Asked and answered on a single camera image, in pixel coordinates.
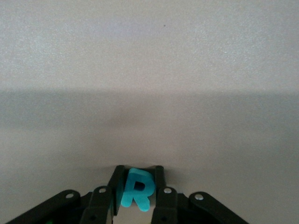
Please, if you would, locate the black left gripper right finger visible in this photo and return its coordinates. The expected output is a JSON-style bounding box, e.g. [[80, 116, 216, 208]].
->
[[150, 165, 248, 224]]

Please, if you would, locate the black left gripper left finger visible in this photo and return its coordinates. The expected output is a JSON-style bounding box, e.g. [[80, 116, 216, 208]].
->
[[4, 165, 126, 224]]

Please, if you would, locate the teal letter R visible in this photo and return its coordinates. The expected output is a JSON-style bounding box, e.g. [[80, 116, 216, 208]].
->
[[120, 168, 156, 212]]

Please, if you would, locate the brown table cover sheet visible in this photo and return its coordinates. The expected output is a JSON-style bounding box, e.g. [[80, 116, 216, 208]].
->
[[0, 0, 299, 224]]

